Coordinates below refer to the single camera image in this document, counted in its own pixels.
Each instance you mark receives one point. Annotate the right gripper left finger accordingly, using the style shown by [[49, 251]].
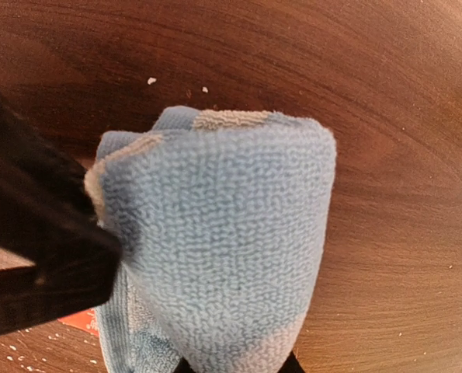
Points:
[[183, 367]]

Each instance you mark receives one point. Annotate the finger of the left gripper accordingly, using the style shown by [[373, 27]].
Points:
[[47, 218]]

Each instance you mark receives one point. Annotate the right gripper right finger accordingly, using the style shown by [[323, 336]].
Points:
[[291, 365]]

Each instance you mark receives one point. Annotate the blue patterned towel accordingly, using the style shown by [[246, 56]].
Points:
[[222, 217]]

